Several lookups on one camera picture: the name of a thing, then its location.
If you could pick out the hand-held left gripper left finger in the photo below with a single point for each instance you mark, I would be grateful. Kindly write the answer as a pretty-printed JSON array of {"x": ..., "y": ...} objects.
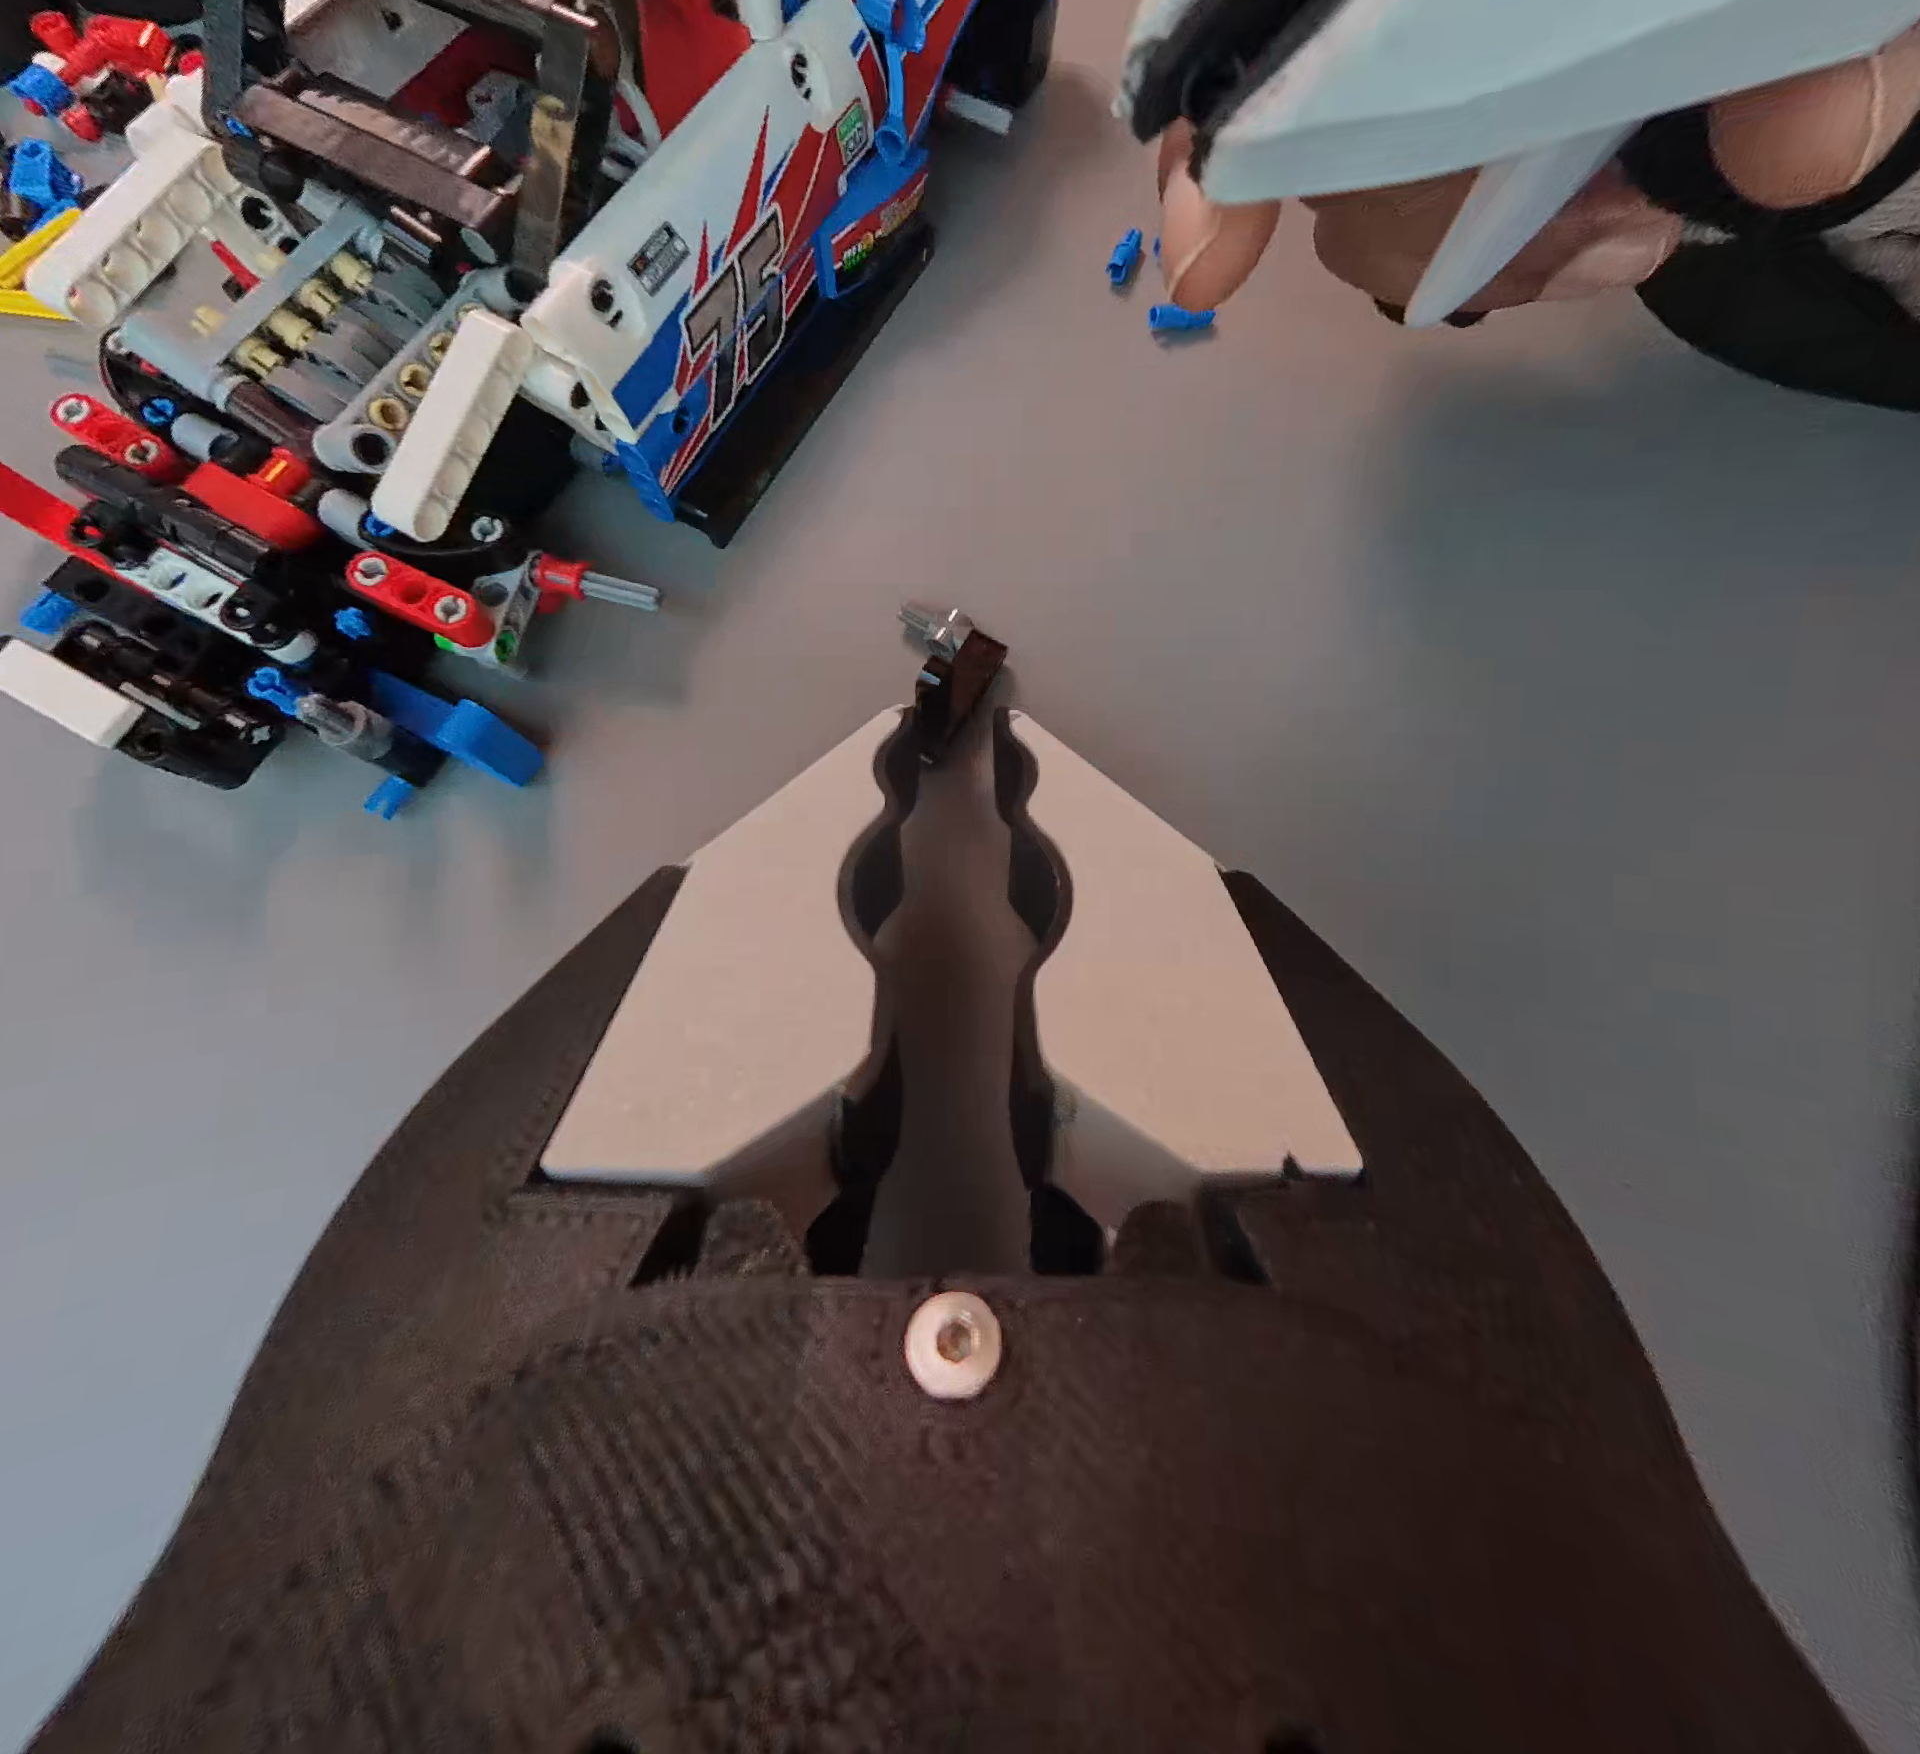
[{"x": 706, "y": 1033}]

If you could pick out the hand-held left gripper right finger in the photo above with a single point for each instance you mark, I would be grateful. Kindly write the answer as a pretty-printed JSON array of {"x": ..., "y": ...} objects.
[{"x": 1185, "y": 1033}]

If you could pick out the black thin frame piece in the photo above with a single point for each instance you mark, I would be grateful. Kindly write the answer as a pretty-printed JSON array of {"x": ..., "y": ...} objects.
[{"x": 961, "y": 697}]

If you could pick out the toy race car model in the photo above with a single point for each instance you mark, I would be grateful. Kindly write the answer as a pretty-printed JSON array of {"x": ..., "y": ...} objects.
[{"x": 526, "y": 210}]

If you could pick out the grey desk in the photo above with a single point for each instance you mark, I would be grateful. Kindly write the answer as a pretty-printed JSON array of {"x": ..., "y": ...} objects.
[{"x": 1352, "y": 585}]

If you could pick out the person's right hand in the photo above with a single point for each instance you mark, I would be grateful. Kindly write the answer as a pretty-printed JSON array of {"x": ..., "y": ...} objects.
[{"x": 1214, "y": 254}]

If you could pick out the small blue connector pin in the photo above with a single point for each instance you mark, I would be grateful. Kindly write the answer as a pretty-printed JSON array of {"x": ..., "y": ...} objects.
[
  {"x": 1182, "y": 317},
  {"x": 1126, "y": 258}
]

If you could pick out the pile of small mixed parts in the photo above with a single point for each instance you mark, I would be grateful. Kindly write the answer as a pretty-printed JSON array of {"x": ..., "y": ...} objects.
[{"x": 75, "y": 135}]

